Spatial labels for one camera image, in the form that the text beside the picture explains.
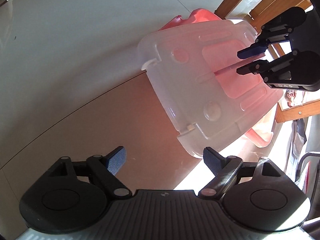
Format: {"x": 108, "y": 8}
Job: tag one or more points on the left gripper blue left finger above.
{"x": 103, "y": 170}

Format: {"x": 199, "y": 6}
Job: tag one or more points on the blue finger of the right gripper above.
{"x": 252, "y": 68}
{"x": 253, "y": 50}

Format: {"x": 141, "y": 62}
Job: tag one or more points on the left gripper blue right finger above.
{"x": 225, "y": 171}

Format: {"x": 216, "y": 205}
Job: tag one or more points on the white box lid pink handle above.
{"x": 153, "y": 50}

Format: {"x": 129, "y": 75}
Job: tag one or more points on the pink plastic storage box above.
{"x": 207, "y": 101}

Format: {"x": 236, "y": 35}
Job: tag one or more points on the wooden chair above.
{"x": 263, "y": 12}

